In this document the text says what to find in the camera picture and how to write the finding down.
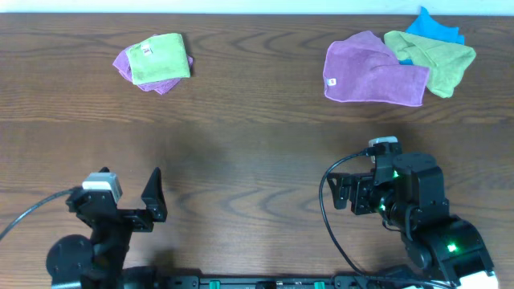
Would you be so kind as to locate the large purple cloth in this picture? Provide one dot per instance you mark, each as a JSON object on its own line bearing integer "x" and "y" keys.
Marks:
{"x": 362, "y": 68}

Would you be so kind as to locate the blue cloth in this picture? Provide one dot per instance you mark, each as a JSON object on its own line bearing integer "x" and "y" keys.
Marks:
{"x": 425, "y": 26}

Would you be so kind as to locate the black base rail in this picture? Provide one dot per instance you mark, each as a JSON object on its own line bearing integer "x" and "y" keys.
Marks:
{"x": 217, "y": 282}

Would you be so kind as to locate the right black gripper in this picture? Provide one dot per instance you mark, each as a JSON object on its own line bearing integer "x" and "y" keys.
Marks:
{"x": 361, "y": 185}

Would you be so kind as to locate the green cloth in pile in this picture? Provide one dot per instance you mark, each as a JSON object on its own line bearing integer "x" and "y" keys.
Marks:
{"x": 447, "y": 61}

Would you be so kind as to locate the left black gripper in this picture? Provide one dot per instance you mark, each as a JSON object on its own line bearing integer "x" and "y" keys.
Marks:
{"x": 160, "y": 202}

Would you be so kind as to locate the folded purple cloth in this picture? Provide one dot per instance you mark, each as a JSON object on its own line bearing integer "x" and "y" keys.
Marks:
{"x": 162, "y": 87}

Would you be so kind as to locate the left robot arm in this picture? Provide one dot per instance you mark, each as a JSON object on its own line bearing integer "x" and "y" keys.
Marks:
{"x": 76, "y": 261}

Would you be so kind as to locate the green cloth with label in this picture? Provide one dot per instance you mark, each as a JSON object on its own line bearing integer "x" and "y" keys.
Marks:
{"x": 158, "y": 58}

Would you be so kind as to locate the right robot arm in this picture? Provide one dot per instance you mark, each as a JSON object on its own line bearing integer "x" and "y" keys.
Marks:
{"x": 407, "y": 191}

